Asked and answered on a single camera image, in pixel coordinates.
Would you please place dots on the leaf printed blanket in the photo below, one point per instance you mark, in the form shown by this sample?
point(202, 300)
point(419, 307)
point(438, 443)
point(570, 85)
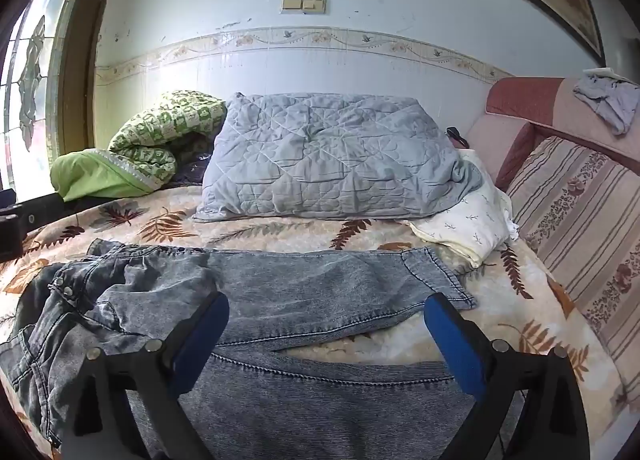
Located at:
point(280, 232)

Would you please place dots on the grey crumpled cloth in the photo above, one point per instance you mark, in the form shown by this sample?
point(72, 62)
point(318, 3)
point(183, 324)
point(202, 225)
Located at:
point(607, 100)

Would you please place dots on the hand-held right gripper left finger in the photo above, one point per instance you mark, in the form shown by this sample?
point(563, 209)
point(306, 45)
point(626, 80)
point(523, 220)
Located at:
point(200, 340)

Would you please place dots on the beige wall switch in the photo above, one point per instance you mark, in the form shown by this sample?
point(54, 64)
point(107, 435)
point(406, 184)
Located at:
point(292, 3)
point(315, 4)

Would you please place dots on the stained glass window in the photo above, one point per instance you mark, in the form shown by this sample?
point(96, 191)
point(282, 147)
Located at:
point(30, 70)

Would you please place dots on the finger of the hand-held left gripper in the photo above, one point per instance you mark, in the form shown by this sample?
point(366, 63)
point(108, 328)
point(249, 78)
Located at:
point(42, 207)
point(10, 237)

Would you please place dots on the dark purple cloth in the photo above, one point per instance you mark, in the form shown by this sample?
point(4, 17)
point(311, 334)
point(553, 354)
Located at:
point(192, 165)

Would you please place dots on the grey quilted pillow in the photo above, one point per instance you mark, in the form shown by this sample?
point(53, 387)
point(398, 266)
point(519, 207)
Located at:
point(330, 160)

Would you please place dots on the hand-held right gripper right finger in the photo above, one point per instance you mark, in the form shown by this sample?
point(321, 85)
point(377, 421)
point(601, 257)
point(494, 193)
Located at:
point(457, 350)

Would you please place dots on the white printed pillow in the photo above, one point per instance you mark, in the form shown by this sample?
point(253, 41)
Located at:
point(475, 220)

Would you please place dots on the grey denim pants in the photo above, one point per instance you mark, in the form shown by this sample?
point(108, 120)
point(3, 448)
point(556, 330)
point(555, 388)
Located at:
point(300, 280)

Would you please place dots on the small black object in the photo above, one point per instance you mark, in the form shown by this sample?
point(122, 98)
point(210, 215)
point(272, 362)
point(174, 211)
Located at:
point(456, 136)

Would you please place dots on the green patterned quilt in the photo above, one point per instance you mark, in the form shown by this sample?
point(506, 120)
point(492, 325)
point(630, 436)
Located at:
point(150, 135)

